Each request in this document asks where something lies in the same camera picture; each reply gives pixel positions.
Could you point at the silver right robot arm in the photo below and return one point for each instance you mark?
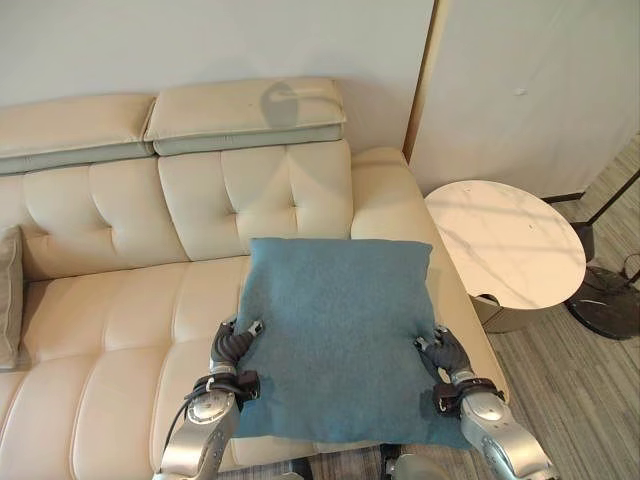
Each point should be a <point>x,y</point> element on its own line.
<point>492,430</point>

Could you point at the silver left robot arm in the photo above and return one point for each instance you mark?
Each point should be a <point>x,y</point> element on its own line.
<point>209,425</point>

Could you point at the black floor lamp base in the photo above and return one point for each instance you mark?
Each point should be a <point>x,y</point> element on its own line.
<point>602,305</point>

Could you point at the beige grey cushion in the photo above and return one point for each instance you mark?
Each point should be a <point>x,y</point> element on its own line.
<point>10,300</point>

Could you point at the round white marble side table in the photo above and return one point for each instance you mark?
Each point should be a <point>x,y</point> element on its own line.
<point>505,250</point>

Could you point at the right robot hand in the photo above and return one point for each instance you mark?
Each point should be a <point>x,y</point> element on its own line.
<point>448,354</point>

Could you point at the teal blue square cushion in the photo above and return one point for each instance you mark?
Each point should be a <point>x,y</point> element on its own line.
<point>340,345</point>

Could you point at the cream leather sofa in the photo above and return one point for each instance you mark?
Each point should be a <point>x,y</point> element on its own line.
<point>130,280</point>

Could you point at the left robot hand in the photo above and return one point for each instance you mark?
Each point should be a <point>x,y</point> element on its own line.
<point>231,344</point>

